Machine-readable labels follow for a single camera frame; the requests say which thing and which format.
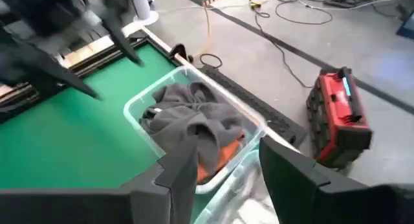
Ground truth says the dark grey towel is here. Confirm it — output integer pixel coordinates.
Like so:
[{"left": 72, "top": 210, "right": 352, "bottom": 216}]
[
  {"left": 151, "top": 82, "right": 224, "bottom": 110},
  {"left": 139, "top": 100, "right": 246, "bottom": 179}
]

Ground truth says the rust orange towel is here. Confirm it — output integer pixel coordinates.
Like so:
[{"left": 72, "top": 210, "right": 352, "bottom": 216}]
[{"left": 197, "top": 135, "right": 246, "bottom": 185}]

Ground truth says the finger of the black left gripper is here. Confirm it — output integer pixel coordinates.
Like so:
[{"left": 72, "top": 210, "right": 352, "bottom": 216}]
[
  {"left": 102, "top": 16, "right": 144, "bottom": 67},
  {"left": 19, "top": 45, "right": 100, "bottom": 101}
]

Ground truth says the yellow cord with plug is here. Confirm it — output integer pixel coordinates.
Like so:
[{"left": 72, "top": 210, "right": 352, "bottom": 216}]
[{"left": 248, "top": 0, "right": 269, "bottom": 10}]

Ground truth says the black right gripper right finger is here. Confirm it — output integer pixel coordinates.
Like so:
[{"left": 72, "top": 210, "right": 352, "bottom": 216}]
[{"left": 259, "top": 135, "right": 331, "bottom": 224}]

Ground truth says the black ridged cable ramp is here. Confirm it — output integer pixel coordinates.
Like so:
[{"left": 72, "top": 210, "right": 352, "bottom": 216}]
[{"left": 199, "top": 64, "right": 308, "bottom": 146}]

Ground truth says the thin yellow cable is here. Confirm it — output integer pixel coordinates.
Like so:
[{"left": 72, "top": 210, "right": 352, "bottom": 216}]
[{"left": 202, "top": 0, "right": 213, "bottom": 55}]

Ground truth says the black table clamp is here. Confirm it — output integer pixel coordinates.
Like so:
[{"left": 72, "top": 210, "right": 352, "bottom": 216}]
[{"left": 168, "top": 43, "right": 194, "bottom": 63}]

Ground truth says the green table mat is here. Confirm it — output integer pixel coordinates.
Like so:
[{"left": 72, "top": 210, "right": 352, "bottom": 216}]
[{"left": 0, "top": 42, "right": 208, "bottom": 224}]

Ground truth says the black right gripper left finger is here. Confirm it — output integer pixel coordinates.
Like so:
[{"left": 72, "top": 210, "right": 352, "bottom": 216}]
[{"left": 129, "top": 136, "right": 199, "bottom": 224}]

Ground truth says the clear plastic bin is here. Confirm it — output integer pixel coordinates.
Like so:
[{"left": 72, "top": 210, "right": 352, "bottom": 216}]
[
  {"left": 193, "top": 146, "right": 282, "bottom": 224},
  {"left": 122, "top": 65, "right": 268, "bottom": 196}
]

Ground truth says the black metal table frame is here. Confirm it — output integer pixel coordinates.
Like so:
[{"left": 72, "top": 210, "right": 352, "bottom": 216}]
[{"left": 0, "top": 28, "right": 182, "bottom": 124}]

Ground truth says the white floor cable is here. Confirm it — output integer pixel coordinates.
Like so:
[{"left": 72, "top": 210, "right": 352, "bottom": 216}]
[{"left": 296, "top": 0, "right": 414, "bottom": 10}]

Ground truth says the red and black toolbox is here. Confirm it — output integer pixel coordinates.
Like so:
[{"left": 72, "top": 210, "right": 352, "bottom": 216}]
[{"left": 305, "top": 67, "right": 373, "bottom": 170}]

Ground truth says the grey pole with white base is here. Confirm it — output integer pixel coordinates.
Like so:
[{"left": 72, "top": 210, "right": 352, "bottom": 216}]
[{"left": 129, "top": 0, "right": 160, "bottom": 27}]

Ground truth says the black floor cable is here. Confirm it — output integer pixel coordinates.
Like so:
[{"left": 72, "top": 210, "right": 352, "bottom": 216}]
[
  {"left": 254, "top": 6, "right": 313, "bottom": 89},
  {"left": 274, "top": 0, "right": 334, "bottom": 26}
]

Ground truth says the black looped cable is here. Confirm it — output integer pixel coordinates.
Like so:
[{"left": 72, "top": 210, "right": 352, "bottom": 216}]
[{"left": 199, "top": 52, "right": 224, "bottom": 69}]

